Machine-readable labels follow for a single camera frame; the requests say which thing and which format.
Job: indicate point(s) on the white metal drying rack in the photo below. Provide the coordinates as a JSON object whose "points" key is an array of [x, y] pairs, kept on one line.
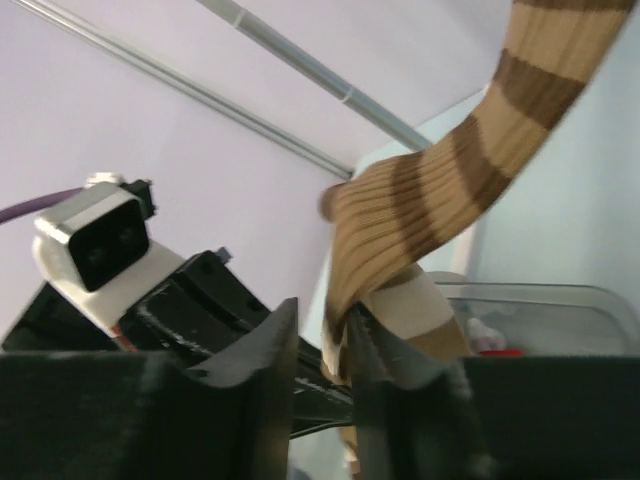
{"points": [[346, 93]]}

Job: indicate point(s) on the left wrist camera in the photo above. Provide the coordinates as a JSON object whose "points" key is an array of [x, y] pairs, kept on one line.
{"points": [[94, 249]]}

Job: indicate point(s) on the clear plastic bin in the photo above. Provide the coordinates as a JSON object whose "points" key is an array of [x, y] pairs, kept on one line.
{"points": [[546, 319]]}

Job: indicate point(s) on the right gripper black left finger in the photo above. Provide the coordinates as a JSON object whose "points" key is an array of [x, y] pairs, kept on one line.
{"points": [[109, 415]]}

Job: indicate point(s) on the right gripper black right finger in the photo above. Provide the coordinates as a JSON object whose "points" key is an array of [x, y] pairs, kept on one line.
{"points": [[564, 417]]}

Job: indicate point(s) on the aluminium frame post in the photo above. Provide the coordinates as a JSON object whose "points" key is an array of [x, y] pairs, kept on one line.
{"points": [[174, 79]]}

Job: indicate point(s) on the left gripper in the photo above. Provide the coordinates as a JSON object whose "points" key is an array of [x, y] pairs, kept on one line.
{"points": [[198, 311]]}

